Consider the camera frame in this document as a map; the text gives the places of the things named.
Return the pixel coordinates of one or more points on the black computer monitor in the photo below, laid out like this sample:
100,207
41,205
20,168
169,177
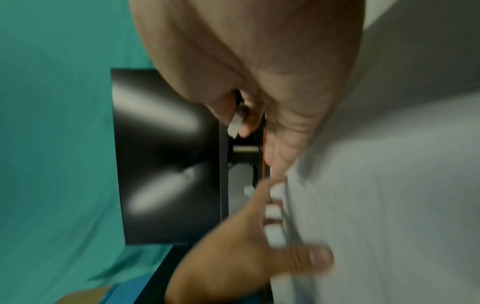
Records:
157,193

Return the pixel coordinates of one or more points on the white power adapter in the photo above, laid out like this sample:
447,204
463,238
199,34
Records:
249,190

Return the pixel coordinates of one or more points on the person's right hand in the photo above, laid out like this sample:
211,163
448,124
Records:
262,53

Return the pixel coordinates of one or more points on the white eraser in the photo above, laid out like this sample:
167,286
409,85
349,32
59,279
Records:
235,126

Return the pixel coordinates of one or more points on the beige cylinder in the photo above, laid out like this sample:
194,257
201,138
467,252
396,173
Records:
245,148

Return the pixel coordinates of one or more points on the person's left hand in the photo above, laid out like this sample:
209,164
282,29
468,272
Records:
225,261

